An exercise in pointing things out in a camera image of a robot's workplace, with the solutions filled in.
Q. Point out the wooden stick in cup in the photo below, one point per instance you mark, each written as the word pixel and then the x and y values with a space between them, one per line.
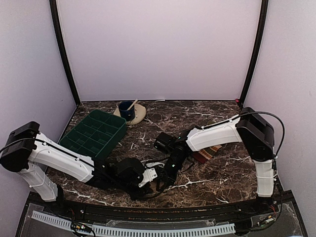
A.
pixel 134 102

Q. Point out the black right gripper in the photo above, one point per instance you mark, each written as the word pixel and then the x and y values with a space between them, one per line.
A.
pixel 169 179

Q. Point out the black front rail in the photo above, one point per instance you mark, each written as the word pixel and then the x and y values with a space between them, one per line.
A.
pixel 86 211

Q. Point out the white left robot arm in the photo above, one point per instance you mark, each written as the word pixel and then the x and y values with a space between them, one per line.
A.
pixel 27 147

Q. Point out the black frame post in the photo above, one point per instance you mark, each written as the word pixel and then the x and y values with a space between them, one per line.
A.
pixel 255 52
pixel 62 51

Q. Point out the small circuit board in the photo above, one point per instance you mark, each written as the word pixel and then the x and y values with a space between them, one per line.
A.
pixel 80 227

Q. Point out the dark blue cup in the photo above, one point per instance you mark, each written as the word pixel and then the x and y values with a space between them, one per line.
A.
pixel 127 111

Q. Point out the white slotted cable duct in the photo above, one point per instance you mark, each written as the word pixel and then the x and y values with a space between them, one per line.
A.
pixel 137 229

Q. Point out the black right frame post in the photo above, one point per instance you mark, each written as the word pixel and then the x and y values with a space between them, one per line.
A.
pixel 255 52

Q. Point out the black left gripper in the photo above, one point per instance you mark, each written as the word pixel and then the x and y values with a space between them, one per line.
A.
pixel 135 196

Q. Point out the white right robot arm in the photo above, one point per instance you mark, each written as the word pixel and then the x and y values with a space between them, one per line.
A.
pixel 248 127

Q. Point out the green plastic divided tray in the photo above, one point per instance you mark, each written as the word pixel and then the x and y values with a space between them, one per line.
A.
pixel 96 135

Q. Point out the black left frame post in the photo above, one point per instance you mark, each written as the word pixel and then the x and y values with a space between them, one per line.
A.
pixel 62 51

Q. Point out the striped brown red sock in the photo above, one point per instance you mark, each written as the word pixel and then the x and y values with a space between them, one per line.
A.
pixel 206 154

